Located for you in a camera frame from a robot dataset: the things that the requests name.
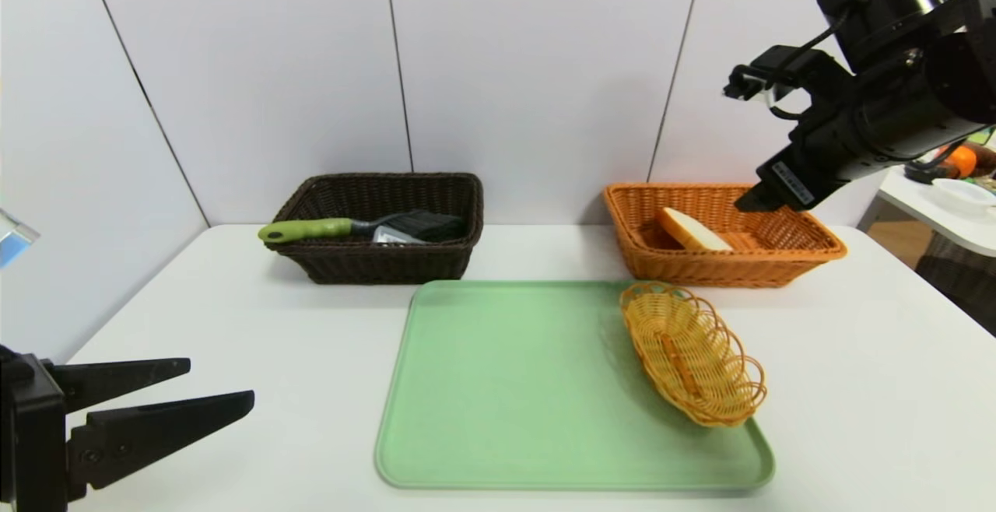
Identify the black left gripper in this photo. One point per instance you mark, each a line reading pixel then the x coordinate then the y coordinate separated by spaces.
pixel 31 426

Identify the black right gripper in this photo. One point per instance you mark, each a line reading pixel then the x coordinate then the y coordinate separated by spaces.
pixel 791 182

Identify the white bread slice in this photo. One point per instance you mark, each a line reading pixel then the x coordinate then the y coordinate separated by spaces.
pixel 692 233

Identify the grey rectangular pencil case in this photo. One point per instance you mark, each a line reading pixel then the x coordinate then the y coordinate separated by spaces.
pixel 393 236

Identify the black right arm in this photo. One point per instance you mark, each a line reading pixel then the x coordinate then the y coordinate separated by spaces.
pixel 934 84

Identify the orange wicker basket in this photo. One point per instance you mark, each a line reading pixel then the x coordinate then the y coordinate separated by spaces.
pixel 700 271

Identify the small oval woven basket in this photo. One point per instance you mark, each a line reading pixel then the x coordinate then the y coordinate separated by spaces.
pixel 692 356

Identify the dark brown wicker basket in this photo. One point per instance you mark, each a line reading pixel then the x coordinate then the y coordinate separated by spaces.
pixel 389 267

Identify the white side table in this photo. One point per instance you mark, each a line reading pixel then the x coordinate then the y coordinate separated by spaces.
pixel 918 201

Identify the small black object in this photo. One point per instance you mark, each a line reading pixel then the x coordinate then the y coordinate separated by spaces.
pixel 926 175

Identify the white shallow bowl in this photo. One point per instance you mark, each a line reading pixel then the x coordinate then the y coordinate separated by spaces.
pixel 963 193

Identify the orange fruit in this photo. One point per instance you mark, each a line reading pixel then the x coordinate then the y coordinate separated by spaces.
pixel 963 162

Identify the brown round object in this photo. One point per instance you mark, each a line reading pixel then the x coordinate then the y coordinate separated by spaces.
pixel 987 157

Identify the light green plastic tray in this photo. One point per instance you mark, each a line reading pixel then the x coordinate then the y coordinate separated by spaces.
pixel 482 419

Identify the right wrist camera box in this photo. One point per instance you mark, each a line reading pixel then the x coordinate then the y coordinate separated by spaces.
pixel 794 68

